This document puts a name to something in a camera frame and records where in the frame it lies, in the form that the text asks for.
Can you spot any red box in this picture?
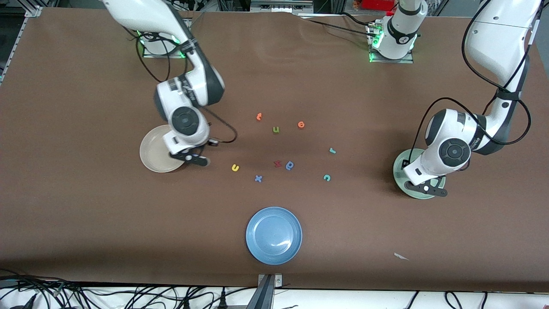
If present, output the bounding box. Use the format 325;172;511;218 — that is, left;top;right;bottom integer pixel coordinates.
360;0;397;11

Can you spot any black base cable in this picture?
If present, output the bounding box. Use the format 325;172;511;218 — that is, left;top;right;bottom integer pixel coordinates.
338;11;378;27
298;16;378;39

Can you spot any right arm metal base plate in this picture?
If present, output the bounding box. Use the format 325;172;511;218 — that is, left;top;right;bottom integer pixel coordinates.
143;32;190;58

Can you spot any beige round plate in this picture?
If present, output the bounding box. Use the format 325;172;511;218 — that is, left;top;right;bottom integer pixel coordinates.
139;124;186;173

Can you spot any grey metal bracket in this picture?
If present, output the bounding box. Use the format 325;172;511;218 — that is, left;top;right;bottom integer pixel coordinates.
257;273;283;287

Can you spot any aluminium frame rail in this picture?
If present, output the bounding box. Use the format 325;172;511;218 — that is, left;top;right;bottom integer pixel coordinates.
0;6;43;83

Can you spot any grey metal device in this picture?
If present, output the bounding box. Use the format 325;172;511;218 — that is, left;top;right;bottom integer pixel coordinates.
250;0;314;13

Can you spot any blue round plate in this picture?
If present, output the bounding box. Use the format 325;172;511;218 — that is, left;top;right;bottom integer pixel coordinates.
246;207;303;265

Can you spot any brown table cover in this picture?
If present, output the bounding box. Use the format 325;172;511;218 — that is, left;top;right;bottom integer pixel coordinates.
0;6;549;293

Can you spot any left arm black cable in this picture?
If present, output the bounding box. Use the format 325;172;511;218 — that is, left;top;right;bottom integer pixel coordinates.
413;0;532;161

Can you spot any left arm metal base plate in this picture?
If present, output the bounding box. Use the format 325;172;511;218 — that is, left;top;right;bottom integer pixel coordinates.
369;24;414;64

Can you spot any dark aluminium profile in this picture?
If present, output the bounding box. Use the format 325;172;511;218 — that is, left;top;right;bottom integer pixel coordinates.
247;275;275;309

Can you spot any green round plate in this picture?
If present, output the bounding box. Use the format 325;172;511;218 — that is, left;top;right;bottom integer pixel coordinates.
393;148;446;200

